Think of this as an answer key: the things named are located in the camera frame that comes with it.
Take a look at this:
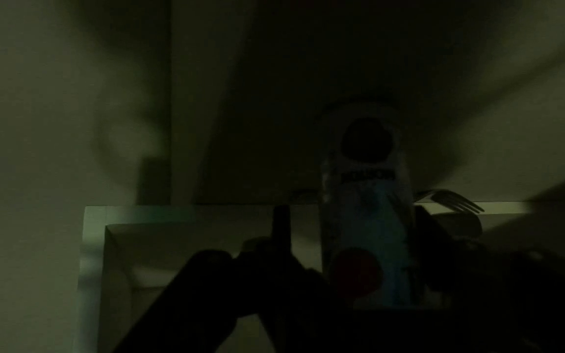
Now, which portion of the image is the metal fork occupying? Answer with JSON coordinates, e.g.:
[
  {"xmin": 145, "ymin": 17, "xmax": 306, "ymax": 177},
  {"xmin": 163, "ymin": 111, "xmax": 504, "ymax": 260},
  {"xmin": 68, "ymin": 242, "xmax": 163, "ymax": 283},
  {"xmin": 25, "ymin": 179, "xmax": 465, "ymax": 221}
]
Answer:
[{"xmin": 412, "ymin": 187, "xmax": 486, "ymax": 221}]

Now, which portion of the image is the white rimmed tray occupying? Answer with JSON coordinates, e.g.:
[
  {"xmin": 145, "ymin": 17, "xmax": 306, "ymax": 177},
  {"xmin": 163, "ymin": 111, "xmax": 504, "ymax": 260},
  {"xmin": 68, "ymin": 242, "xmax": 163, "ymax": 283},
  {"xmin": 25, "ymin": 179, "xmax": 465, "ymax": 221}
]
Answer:
[{"xmin": 76, "ymin": 199, "xmax": 533, "ymax": 353}]

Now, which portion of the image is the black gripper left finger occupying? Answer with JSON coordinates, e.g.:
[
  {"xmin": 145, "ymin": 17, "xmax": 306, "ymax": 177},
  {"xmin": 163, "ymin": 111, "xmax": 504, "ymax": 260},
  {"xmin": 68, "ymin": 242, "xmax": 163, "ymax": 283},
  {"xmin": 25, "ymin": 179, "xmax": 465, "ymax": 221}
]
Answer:
[{"xmin": 112, "ymin": 203, "xmax": 327, "ymax": 353}]

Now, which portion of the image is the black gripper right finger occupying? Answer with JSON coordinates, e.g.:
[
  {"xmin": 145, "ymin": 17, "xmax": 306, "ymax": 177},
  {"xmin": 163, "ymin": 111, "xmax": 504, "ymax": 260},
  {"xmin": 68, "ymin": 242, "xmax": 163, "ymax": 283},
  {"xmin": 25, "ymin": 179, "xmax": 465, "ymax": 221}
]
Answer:
[{"xmin": 412, "ymin": 207, "xmax": 565, "ymax": 353}]

